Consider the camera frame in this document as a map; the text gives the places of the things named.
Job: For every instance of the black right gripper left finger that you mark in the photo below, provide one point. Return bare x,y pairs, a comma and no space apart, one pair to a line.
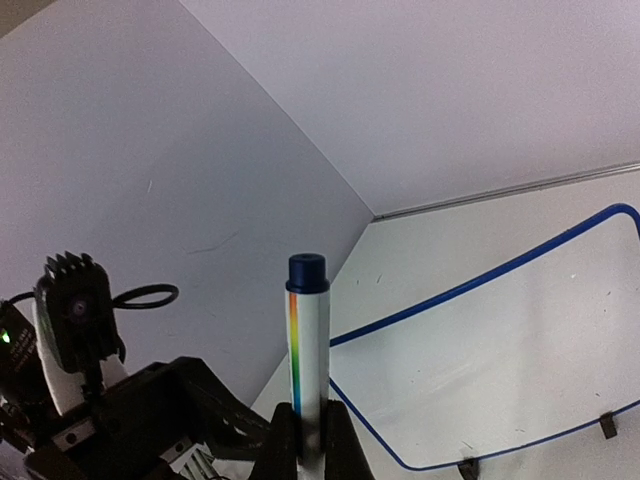
277,459

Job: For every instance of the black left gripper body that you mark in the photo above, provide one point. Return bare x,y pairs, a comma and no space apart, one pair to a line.
125,432

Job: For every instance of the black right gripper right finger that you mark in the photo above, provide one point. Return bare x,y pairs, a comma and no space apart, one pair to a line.
344,456

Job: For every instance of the white blue marker pen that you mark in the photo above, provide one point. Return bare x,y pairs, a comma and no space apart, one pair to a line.
307,302

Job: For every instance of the blue framed whiteboard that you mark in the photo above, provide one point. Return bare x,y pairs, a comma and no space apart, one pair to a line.
533,350

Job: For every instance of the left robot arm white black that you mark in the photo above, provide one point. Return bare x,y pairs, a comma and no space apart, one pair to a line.
28,406

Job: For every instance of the wire whiteboard stand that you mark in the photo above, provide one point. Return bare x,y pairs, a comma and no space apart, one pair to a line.
469,468

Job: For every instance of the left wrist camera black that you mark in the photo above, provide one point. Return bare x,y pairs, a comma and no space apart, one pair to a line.
75,311

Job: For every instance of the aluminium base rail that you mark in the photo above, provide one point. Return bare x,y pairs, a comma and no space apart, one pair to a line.
539,185

